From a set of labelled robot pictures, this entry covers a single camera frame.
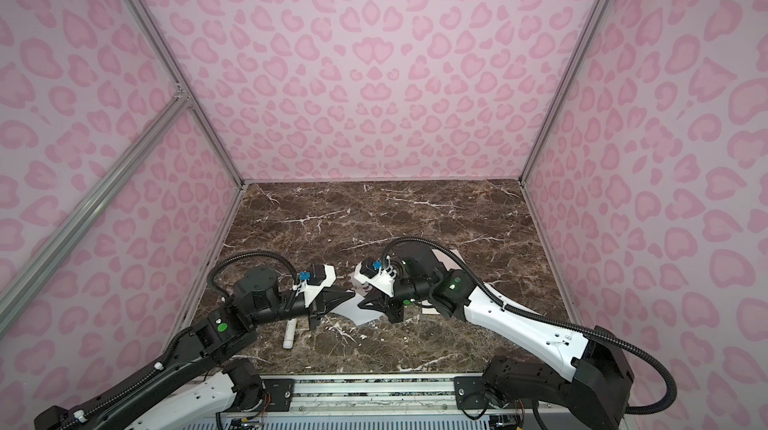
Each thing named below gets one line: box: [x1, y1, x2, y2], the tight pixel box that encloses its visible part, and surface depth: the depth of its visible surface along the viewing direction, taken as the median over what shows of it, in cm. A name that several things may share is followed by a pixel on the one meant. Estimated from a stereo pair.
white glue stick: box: [282, 318, 297, 349], surface depth 83 cm
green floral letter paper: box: [331, 292, 384, 326], surface depth 69 cm
